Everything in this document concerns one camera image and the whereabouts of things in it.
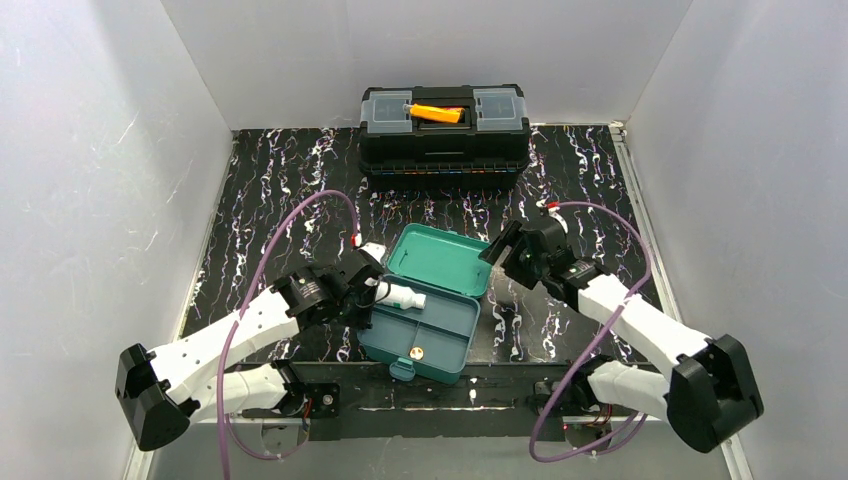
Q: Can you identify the orange toolbox handle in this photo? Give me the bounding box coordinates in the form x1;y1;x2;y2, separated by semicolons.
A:
406;104;464;124

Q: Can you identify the green medicine box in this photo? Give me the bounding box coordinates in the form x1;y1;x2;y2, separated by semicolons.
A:
357;223;492;385

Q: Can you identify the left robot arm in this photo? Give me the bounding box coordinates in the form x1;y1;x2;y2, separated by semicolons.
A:
115;242;386;451

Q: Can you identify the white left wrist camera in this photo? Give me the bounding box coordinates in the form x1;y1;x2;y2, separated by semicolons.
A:
359;242;387;264

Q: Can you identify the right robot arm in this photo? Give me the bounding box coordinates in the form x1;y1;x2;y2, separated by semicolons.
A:
479;214;765;453

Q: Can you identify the white medicine bottle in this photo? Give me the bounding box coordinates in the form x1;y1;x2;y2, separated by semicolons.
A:
375;282;426;310

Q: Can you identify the aluminium rail frame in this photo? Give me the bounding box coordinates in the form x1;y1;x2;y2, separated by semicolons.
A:
125;122;757;480

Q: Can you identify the black toolbox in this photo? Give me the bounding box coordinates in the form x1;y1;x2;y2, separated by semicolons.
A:
359;84;531;188

